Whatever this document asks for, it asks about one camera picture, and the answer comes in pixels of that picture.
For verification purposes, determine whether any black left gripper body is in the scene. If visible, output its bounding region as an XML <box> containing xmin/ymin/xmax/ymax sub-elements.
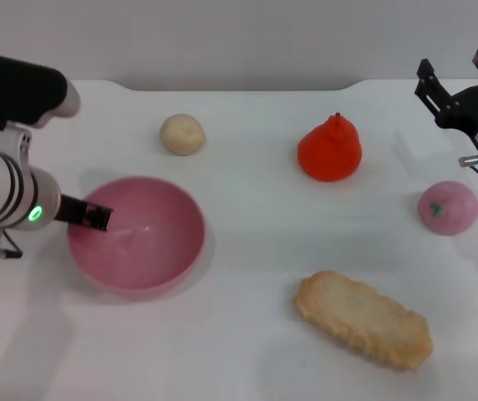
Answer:
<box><xmin>53</xmin><ymin>194</ymin><xmax>92</xmax><ymax>230</ymax></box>

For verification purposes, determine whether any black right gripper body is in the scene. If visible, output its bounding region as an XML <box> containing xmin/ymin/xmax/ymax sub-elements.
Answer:
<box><xmin>434</xmin><ymin>79</ymin><xmax>478</xmax><ymax>175</ymax></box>

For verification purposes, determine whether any pink plastic bowl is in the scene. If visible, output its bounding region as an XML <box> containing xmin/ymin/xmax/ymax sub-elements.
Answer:
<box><xmin>67</xmin><ymin>176</ymin><xmax>206</xmax><ymax>301</ymax></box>

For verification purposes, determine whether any orange toy fruit with stem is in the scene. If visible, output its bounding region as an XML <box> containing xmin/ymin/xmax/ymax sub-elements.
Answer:
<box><xmin>297</xmin><ymin>112</ymin><xmax>364</xmax><ymax>183</ymax></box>

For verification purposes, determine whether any pink peach bun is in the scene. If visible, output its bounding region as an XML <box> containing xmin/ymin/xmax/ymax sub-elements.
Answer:
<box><xmin>417</xmin><ymin>180</ymin><xmax>478</xmax><ymax>237</ymax></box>

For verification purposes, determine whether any beige round bun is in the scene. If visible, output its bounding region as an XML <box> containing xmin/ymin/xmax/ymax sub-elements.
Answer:
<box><xmin>158</xmin><ymin>113</ymin><xmax>207</xmax><ymax>157</ymax></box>

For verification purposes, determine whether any long golden toast bread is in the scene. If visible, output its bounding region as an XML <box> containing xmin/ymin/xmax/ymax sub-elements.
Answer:
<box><xmin>292</xmin><ymin>270</ymin><xmax>434</xmax><ymax>372</ymax></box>

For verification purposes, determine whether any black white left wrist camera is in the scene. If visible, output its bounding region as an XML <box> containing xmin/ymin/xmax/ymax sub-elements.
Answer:
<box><xmin>0</xmin><ymin>49</ymin><xmax>82</xmax><ymax>176</ymax></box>

